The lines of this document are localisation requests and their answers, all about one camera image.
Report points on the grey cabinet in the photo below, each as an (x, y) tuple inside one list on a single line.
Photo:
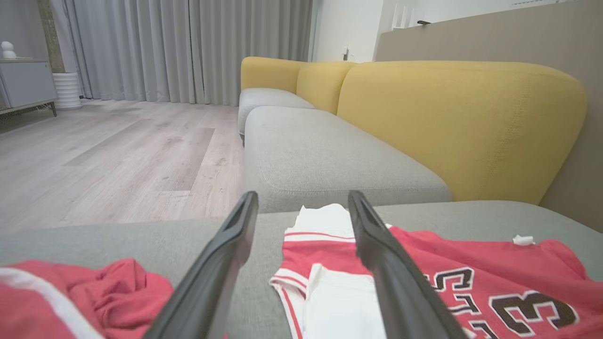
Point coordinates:
[(28, 84)]

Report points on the white ledge ornament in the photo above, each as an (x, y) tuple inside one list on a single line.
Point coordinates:
[(395, 19)]

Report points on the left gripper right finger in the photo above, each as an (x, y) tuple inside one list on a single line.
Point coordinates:
[(400, 301)]

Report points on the brown textured column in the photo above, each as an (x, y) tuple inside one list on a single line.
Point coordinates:
[(52, 37)]

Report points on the red shorts white stripe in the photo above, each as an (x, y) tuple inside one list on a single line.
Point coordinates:
[(118, 296)]

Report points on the white ribbed planter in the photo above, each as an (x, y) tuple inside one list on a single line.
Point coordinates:
[(67, 92)]

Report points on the red basketball jersey white sleeves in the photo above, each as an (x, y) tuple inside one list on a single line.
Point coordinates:
[(494, 263)]

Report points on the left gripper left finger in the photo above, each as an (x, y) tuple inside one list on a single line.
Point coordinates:
[(207, 292)]

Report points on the yellow sofa backrest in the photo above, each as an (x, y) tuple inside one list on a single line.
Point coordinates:
[(320, 84), (447, 122), (268, 73)]

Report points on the grey curtain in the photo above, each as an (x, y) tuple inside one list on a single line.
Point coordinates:
[(165, 47)]

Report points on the small white figurine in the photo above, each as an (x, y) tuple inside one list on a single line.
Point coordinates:
[(7, 47)]

